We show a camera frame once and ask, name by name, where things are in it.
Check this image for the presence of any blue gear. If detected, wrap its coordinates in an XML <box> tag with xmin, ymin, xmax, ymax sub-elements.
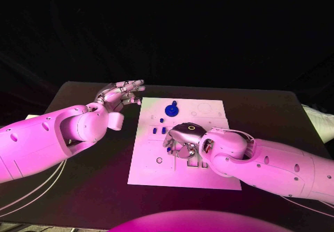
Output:
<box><xmin>164</xmin><ymin>100</ymin><xmax>180</xmax><ymax>117</ymax></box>

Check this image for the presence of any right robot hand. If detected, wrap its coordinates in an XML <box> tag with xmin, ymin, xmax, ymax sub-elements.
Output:
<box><xmin>163</xmin><ymin>122</ymin><xmax>209</xmax><ymax>160</ymax></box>

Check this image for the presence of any white cloth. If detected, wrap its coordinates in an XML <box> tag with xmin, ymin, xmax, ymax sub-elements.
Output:
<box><xmin>301</xmin><ymin>104</ymin><xmax>334</xmax><ymax>144</ymax></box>

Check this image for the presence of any white task board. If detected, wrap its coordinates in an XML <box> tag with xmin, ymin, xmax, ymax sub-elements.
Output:
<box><xmin>127</xmin><ymin>97</ymin><xmax>242</xmax><ymax>191</ymax></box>

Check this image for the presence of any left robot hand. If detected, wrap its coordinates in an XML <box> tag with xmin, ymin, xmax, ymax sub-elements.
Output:
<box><xmin>94</xmin><ymin>79</ymin><xmax>147</xmax><ymax>113</ymax></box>

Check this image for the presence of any white cable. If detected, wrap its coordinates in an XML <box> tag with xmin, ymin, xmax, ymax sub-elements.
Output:
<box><xmin>0</xmin><ymin>160</ymin><xmax>68</xmax><ymax>218</ymax></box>
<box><xmin>0</xmin><ymin>159</ymin><xmax>65</xmax><ymax>211</ymax></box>
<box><xmin>279</xmin><ymin>195</ymin><xmax>334</xmax><ymax>218</ymax></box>

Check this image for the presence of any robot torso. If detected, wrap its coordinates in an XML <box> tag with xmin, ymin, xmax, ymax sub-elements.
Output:
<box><xmin>108</xmin><ymin>209</ymin><xmax>295</xmax><ymax>232</ymax></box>

